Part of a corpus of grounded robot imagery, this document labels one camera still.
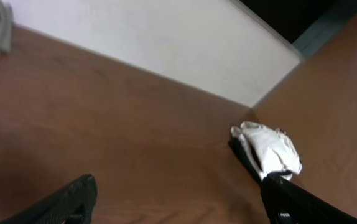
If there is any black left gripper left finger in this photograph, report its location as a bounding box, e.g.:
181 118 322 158
0 174 98 224

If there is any white folded garment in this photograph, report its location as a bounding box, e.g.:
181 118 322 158
230 121 302 180

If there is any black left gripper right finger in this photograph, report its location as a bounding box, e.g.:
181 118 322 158
261 173 357 224

